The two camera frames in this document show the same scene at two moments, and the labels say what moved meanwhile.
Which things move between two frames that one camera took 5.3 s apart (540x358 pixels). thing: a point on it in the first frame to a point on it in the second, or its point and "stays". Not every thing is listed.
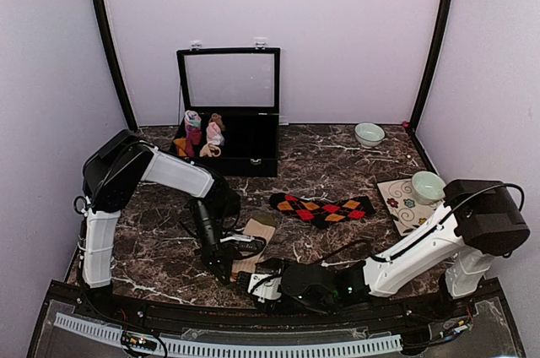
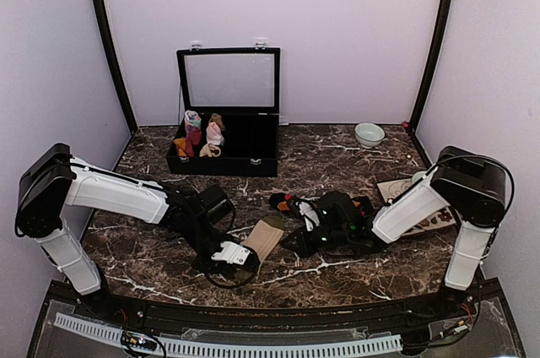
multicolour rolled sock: (191, 119) stays
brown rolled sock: (217, 118) stays
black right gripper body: (329, 308) to (337, 237)
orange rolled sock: (181, 142) stays
